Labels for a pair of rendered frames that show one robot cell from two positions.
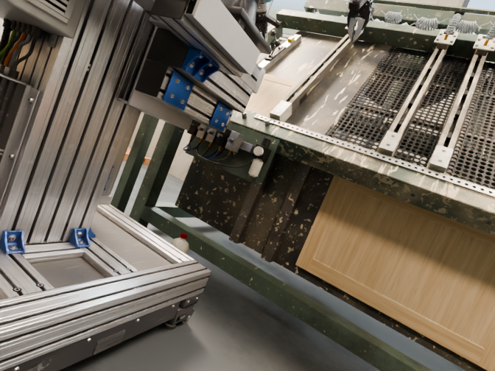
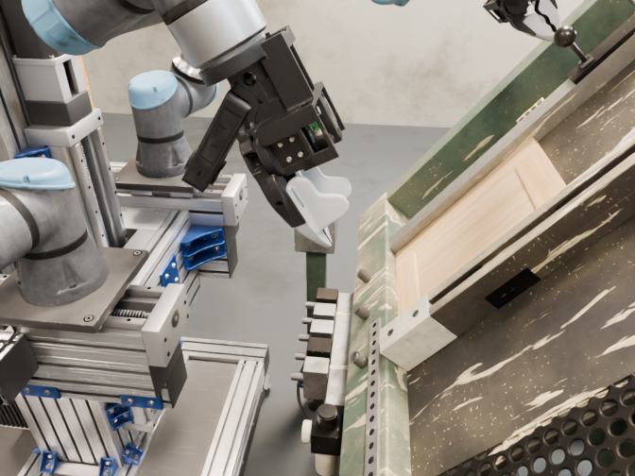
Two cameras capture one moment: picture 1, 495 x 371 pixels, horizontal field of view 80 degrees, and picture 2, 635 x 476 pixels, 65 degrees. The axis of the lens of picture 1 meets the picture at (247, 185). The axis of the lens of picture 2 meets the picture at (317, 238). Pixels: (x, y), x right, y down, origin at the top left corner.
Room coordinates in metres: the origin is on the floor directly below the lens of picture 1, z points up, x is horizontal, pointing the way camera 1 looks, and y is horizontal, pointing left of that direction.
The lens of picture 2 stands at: (1.17, -0.60, 1.60)
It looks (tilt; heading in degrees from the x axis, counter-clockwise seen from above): 33 degrees down; 71
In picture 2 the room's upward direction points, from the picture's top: straight up
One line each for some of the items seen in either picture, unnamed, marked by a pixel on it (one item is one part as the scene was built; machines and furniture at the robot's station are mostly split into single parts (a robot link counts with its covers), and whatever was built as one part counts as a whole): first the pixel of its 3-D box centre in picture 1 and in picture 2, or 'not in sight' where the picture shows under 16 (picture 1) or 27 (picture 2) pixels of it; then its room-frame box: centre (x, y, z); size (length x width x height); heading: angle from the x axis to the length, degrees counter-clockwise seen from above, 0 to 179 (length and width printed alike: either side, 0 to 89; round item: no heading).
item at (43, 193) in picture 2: not in sight; (34, 201); (0.96, 0.24, 1.20); 0.13 x 0.12 x 0.14; 50
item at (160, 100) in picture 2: not in sight; (157, 103); (1.19, 0.69, 1.20); 0.13 x 0.12 x 0.14; 48
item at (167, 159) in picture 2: not in sight; (163, 147); (1.19, 0.69, 1.09); 0.15 x 0.15 x 0.10
